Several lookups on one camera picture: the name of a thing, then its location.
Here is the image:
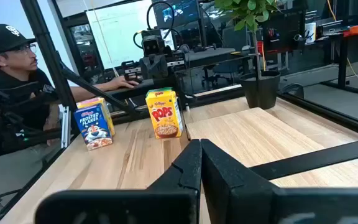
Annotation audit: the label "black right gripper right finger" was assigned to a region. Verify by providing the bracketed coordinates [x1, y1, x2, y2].
[200, 138, 358, 224]

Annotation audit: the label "grey desk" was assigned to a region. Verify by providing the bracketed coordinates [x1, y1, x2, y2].
[185, 48, 248, 68]

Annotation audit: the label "black cap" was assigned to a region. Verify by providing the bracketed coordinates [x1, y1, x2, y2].
[0, 24, 37, 58]

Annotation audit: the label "orange tool case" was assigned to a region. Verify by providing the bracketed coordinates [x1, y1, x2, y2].
[343, 24, 358, 37]

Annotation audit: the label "large white screen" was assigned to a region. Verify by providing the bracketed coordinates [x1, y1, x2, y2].
[85, 1, 158, 69]

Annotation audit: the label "blue Frosted Flakes cereal box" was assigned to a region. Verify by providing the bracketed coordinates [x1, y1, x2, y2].
[73, 103, 114, 152]

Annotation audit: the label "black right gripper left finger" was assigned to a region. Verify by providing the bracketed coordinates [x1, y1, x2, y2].
[35, 139, 203, 224]

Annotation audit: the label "white mug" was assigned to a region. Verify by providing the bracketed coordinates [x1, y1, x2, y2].
[305, 22, 317, 44]

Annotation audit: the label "eyeglasses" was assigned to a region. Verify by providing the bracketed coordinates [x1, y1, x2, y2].
[16, 43, 37, 55]

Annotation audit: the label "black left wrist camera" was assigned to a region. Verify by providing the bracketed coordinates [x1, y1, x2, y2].
[141, 34, 167, 57]

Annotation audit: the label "green leafy plant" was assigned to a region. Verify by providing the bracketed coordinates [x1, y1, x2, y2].
[213, 0, 281, 78]

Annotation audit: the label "wooden shelf with black frame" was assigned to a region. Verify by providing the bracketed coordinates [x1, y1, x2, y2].
[174, 73, 358, 189]

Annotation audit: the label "silver aluminium bracket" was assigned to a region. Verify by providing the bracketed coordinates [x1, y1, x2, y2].
[60, 105, 71, 149]

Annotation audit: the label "person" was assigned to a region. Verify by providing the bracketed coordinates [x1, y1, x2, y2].
[0, 24, 141, 200]

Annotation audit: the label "person's hand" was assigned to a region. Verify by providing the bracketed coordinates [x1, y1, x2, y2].
[109, 76, 140, 91]

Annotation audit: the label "dark work desk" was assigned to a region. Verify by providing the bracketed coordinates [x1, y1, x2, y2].
[104, 77, 180, 100]

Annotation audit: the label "black cable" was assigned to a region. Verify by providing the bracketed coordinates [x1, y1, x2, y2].
[145, 1, 176, 41]

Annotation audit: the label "black standing desk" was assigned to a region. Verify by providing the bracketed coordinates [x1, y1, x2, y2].
[320, 24, 358, 96]

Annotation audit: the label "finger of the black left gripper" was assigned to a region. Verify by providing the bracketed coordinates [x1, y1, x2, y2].
[140, 57, 155, 80]
[154, 57, 169, 80]

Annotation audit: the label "dark computer monitor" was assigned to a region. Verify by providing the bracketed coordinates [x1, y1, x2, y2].
[152, 0, 200, 29]

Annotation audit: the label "black plant pot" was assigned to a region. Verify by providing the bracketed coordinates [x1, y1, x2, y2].
[239, 70, 282, 110]

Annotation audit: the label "yellow cable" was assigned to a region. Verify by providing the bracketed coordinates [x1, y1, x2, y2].
[326, 0, 358, 90]

